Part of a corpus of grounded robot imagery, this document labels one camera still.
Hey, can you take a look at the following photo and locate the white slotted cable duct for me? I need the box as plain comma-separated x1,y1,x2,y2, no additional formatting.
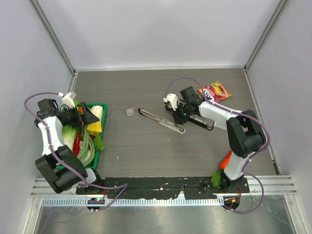
41,197,224,208

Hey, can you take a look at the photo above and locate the yellow white toy cabbage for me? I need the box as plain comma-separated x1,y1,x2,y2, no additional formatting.
86,105,103,136

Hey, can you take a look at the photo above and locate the orange candy bag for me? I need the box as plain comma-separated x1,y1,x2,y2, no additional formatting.
197,81,232,102

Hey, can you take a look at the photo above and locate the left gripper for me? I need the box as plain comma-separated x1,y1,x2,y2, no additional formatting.
61,102,99,129

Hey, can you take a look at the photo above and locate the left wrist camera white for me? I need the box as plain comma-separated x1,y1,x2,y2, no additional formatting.
58,92,76,108

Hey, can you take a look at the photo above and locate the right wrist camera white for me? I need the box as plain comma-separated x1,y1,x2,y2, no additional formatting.
163,94,179,111

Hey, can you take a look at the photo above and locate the orange toy carrot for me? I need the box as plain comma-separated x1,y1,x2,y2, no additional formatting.
219,151,233,170

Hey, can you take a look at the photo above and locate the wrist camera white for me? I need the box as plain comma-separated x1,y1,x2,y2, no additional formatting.
58,92,76,108
163,94,179,111

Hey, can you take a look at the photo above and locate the green plastic tray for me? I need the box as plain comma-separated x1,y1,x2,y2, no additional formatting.
76,103,107,169

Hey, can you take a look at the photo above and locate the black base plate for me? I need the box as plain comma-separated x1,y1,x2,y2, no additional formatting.
76,176,250,200

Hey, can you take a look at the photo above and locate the red white staple box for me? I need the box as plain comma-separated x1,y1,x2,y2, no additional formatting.
126,107,134,116

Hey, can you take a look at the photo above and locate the red toy chili pepper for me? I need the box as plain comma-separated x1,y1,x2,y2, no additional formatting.
73,130,81,156

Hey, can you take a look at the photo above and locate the green toy leaf sprig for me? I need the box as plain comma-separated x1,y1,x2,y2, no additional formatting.
93,136,105,152

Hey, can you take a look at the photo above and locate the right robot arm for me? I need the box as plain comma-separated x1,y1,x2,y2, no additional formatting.
163,86,266,193

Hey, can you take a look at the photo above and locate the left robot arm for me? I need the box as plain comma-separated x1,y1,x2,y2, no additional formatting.
35,99,104,195

